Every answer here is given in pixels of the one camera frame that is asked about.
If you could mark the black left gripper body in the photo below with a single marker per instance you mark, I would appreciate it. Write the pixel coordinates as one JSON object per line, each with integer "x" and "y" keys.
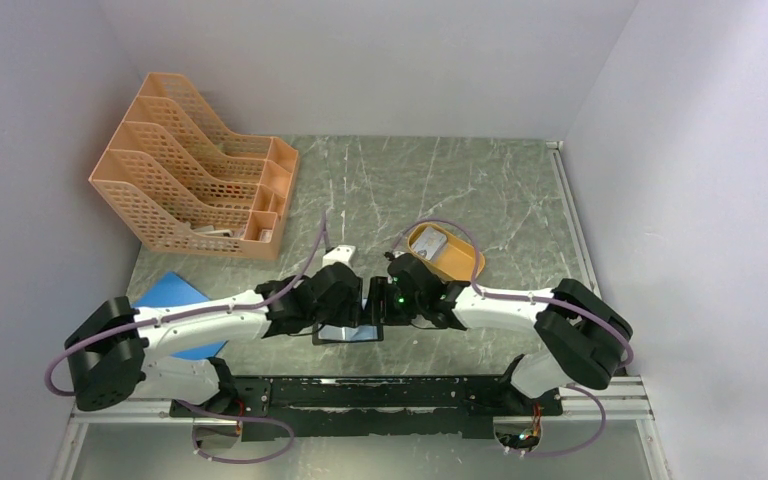
{"x": 346, "y": 312}

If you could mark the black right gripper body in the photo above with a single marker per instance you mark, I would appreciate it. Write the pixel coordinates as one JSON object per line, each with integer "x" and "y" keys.
{"x": 401, "y": 307}

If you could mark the black leather card holder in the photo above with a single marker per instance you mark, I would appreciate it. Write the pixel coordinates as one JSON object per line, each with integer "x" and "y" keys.
{"x": 328, "y": 334}

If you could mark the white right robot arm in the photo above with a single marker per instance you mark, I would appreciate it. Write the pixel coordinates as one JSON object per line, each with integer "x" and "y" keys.
{"x": 584, "y": 341}

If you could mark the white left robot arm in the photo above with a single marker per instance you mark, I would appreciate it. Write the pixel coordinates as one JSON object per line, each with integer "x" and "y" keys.
{"x": 121, "y": 352}

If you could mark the credit card in tray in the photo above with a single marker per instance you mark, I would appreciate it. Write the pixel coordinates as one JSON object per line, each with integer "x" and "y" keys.
{"x": 429, "y": 243}

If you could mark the orange oval tray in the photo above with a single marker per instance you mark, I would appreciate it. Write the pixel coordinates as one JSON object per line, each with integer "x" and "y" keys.
{"x": 456, "y": 261}

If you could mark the blue folder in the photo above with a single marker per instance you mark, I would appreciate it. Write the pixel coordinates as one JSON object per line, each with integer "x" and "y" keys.
{"x": 173, "y": 291}

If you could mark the orange mesh file organizer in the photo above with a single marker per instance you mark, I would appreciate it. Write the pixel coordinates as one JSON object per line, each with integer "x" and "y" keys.
{"x": 185, "y": 183}

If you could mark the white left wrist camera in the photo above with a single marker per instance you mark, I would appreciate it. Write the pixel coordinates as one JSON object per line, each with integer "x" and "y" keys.
{"x": 340, "y": 254}

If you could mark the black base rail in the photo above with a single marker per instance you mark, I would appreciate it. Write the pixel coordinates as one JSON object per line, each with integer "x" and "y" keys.
{"x": 356, "y": 423}

